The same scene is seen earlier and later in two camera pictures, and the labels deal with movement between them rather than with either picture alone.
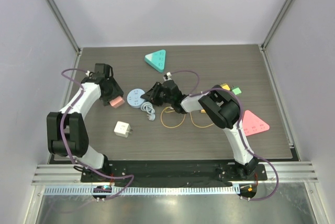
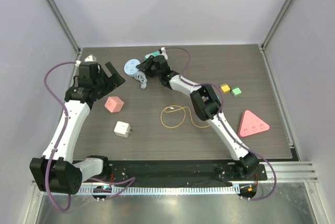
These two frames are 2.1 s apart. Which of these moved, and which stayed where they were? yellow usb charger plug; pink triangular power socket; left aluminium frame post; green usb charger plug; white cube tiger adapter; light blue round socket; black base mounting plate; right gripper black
Moved: right gripper black; light blue round socket
Stayed: left aluminium frame post; white cube tiger adapter; yellow usb charger plug; pink triangular power socket; green usb charger plug; black base mounting plate
